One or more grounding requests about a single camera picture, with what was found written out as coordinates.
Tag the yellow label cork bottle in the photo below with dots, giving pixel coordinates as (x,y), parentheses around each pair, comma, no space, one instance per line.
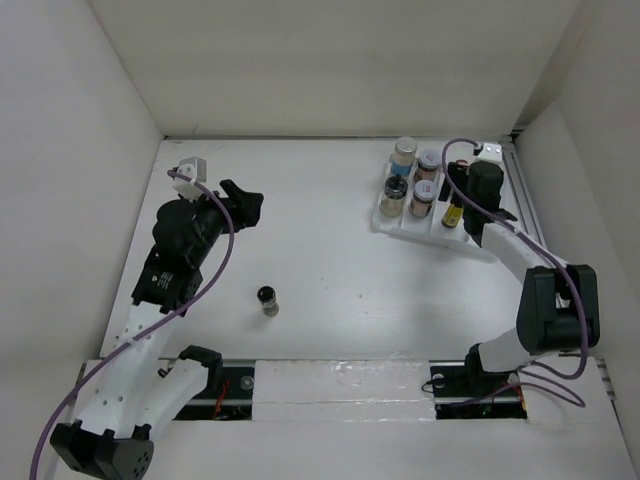
(452,216)

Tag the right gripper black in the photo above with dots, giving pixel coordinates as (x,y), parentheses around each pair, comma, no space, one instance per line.
(455,170)

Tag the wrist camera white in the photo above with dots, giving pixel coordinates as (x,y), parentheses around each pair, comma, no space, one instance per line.
(189,171)
(489,152)

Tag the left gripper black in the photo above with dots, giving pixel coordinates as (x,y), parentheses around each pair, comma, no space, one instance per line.
(245,211)

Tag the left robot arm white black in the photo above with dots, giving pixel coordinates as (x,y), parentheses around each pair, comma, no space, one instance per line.
(113,436)

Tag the red label spice jar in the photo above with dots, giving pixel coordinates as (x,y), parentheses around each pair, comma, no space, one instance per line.
(428,165)
(423,196)

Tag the white divided organizer tray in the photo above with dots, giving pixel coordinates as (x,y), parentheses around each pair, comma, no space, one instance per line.
(427,230)

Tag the blue label silver lid jar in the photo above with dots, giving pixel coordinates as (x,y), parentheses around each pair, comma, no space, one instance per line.
(403,156)

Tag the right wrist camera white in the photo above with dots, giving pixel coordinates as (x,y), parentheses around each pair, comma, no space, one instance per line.
(489,152)

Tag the small black lid bottle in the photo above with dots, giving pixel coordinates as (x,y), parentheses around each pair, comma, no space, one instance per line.
(266,295)

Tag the black mounting rail base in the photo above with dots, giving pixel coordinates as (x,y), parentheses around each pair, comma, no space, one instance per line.
(360,391)

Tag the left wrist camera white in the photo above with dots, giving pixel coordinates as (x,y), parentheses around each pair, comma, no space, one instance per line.
(189,171)

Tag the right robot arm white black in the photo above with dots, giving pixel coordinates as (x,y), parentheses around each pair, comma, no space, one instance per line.
(489,362)

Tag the black grinder top jar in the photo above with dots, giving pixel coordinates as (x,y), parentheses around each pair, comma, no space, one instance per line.
(393,196)

